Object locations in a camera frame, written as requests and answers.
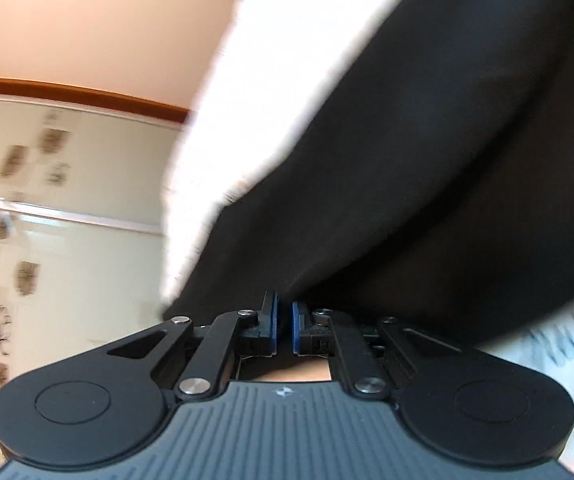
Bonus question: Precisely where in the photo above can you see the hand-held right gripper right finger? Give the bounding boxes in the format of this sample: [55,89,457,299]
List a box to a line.
[291,301,468,402]

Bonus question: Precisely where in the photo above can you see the cream floral-printed wardrobe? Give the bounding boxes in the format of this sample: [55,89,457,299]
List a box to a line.
[0,92,188,480]

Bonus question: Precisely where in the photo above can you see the black pants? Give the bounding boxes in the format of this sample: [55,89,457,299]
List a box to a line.
[159,0,574,361]

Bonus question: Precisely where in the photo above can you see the white script-printed bedspread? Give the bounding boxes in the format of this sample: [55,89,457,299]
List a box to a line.
[159,0,574,480]

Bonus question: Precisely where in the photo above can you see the brown wooden trim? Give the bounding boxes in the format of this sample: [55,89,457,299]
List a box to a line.
[0,76,191,124]

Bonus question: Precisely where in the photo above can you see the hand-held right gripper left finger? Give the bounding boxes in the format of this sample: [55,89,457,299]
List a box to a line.
[91,290,282,403]

